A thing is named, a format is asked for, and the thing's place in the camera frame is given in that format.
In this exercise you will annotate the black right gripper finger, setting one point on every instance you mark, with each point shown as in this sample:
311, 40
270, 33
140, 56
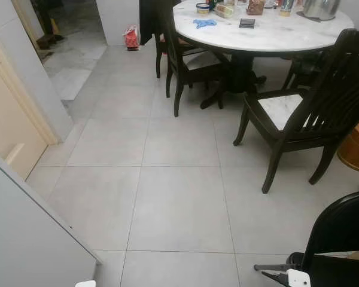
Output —
278, 277
272, 267

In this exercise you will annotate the black folding chair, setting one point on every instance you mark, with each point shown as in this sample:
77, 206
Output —
344, 224

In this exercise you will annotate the brown wooden barrel stool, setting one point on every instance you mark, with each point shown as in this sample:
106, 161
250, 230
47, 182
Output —
356, 146

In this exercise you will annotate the dark wooden dining chair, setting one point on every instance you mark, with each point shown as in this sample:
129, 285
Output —
194, 75
299, 66
341, 78

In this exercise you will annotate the round white marble table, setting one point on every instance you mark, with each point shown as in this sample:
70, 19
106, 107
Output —
269, 36

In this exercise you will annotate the white appliance panel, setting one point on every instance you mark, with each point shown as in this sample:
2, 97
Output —
30, 239

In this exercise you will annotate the small black box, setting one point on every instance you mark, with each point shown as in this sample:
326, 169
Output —
247, 23

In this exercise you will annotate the blue cloth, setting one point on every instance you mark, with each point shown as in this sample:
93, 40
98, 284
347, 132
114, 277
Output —
204, 24

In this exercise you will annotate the printed drink cup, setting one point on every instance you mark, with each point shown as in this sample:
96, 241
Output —
286, 8

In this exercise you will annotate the brown jar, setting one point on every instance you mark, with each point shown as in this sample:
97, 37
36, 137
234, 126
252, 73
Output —
255, 7

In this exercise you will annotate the clear plastic food container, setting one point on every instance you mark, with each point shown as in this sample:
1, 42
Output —
224, 10

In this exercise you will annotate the steel pot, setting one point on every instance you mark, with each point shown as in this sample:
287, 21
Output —
320, 8

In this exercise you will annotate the small red plastic bag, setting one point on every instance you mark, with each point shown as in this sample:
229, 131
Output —
131, 39

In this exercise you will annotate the black hanging garment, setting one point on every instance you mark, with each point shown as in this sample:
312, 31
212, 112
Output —
148, 21

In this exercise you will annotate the beige door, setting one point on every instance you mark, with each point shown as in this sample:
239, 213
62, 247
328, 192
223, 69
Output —
6, 119

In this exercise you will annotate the brown wooden stand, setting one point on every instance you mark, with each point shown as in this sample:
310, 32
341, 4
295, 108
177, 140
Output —
48, 40

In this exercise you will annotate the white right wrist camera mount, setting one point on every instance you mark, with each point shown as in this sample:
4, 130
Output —
299, 278

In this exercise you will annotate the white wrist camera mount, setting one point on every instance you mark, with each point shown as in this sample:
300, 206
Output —
85, 284
299, 278

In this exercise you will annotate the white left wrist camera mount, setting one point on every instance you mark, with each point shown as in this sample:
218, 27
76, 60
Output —
85, 284

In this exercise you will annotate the cream door frame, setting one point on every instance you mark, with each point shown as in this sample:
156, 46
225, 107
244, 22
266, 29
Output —
24, 94

